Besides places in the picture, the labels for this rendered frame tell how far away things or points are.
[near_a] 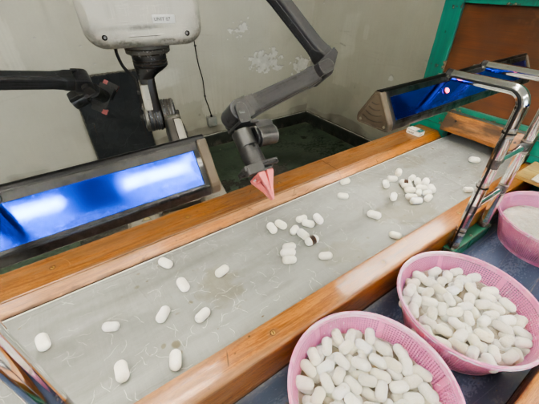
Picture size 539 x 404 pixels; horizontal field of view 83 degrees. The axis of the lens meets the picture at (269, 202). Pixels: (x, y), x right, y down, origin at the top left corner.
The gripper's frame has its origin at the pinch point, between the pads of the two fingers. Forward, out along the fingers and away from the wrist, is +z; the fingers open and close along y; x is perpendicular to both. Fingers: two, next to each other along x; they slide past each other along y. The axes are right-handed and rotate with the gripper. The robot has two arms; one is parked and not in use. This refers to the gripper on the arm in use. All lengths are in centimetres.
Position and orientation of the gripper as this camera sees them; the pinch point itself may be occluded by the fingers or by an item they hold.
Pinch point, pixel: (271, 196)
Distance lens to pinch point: 80.6
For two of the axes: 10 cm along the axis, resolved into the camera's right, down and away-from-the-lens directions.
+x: -3.5, 2.9, 8.9
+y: 8.4, -3.3, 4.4
